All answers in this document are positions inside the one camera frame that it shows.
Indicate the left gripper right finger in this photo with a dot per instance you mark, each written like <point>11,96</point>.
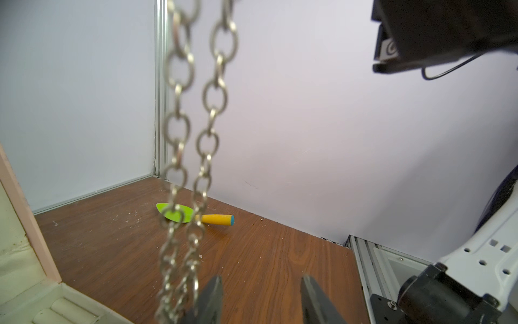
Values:
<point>316,306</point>

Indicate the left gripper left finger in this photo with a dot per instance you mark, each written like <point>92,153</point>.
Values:
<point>209,307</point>

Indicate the pink jewelry box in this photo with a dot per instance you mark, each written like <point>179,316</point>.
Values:
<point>32,290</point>

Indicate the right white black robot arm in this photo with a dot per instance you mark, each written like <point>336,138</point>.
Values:
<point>477,283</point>

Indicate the aluminium rail frame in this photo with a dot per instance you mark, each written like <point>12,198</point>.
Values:
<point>382,271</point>

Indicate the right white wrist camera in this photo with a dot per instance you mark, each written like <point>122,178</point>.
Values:
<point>415,35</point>

